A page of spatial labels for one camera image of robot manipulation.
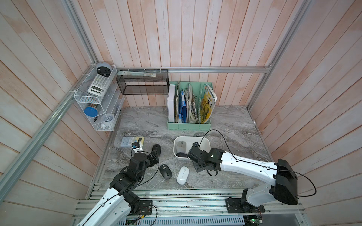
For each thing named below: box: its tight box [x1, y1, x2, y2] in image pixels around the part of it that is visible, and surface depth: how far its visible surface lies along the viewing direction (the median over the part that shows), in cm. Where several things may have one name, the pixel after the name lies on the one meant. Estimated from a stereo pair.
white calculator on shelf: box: [87, 73, 111, 97], surface depth 79 cm
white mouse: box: [176, 165, 190, 186], surface depth 84 cm
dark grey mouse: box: [159, 164, 173, 180], surface depth 86 cm
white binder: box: [168, 84, 176, 123], surface depth 97 cm
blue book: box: [178, 90, 188, 124], surface depth 102 cm
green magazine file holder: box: [166, 80, 214, 131], surface depth 103 cm
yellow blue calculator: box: [120, 136, 145, 147], surface depth 103 cm
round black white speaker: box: [95, 61, 112, 78], surface depth 83 cm
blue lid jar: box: [83, 106, 99, 117], surface depth 78 cm
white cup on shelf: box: [100, 113, 115, 130], surface depth 93 cm
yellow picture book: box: [200, 83, 218, 124], surface depth 101 cm
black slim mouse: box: [152, 144, 161, 157], surface depth 97 cm
